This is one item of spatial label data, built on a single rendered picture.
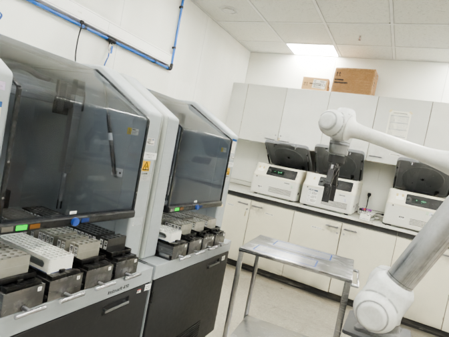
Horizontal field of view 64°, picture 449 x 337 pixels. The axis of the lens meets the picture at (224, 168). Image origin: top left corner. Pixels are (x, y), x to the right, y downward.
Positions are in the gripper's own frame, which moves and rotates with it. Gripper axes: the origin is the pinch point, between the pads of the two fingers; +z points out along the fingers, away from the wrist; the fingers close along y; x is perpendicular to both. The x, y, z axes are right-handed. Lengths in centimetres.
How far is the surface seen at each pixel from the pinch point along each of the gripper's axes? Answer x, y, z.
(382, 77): 15, 282, -128
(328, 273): -4.2, 18.9, 38.1
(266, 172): 110, 222, 4
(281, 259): 20.1, 17.2, 38.0
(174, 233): 70, -13, 34
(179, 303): 66, 0, 74
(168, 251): 69, -17, 42
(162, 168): 75, -26, 1
